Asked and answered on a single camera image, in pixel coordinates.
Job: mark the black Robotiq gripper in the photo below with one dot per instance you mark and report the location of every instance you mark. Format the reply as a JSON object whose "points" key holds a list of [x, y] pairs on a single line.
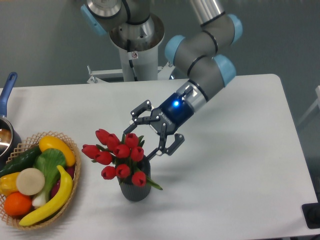
{"points": [[165, 120]]}

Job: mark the red tulip bouquet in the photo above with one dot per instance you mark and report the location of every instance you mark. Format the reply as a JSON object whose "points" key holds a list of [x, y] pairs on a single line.
{"points": [[122, 158]]}

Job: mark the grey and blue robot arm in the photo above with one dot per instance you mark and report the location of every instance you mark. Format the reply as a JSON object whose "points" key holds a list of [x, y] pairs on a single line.
{"points": [[198, 58]]}

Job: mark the dark grey ribbed vase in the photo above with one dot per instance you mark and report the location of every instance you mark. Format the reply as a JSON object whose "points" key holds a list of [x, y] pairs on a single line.
{"points": [[133, 192]]}

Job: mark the dark red fruit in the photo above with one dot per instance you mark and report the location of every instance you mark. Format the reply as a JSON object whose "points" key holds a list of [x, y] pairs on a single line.
{"points": [[55, 188]]}

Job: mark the yellow banana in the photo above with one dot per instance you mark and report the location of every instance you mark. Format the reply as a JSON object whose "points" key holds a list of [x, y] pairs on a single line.
{"points": [[53, 205]]}

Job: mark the green bok choy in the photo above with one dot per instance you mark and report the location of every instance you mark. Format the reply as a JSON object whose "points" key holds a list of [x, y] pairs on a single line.
{"points": [[47, 163]]}

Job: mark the woven wicker basket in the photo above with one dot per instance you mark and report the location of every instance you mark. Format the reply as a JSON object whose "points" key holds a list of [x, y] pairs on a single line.
{"points": [[29, 143]]}

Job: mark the green cucumber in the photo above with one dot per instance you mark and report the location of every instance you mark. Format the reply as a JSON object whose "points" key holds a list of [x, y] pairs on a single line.
{"points": [[23, 161]]}

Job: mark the beige round disc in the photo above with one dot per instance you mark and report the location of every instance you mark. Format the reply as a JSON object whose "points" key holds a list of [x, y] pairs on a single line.
{"points": [[30, 181]]}

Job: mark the yellow bell pepper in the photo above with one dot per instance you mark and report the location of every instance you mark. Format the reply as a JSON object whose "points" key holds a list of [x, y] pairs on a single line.
{"points": [[8, 184]]}

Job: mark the orange fruit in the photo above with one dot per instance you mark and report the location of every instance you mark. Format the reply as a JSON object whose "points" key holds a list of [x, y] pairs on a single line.
{"points": [[17, 204]]}

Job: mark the black device at edge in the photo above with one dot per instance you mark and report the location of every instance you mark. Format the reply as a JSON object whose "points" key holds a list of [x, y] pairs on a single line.
{"points": [[311, 212]]}

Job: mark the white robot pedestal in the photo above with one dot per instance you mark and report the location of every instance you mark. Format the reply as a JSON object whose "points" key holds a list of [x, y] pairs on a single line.
{"points": [[137, 45]]}

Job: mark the blue handled saucepan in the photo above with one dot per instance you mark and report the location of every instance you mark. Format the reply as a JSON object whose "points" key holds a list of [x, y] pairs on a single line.
{"points": [[9, 138]]}

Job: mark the white frame at right edge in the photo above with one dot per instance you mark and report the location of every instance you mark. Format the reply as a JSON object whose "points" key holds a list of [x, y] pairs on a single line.
{"points": [[311, 111]]}

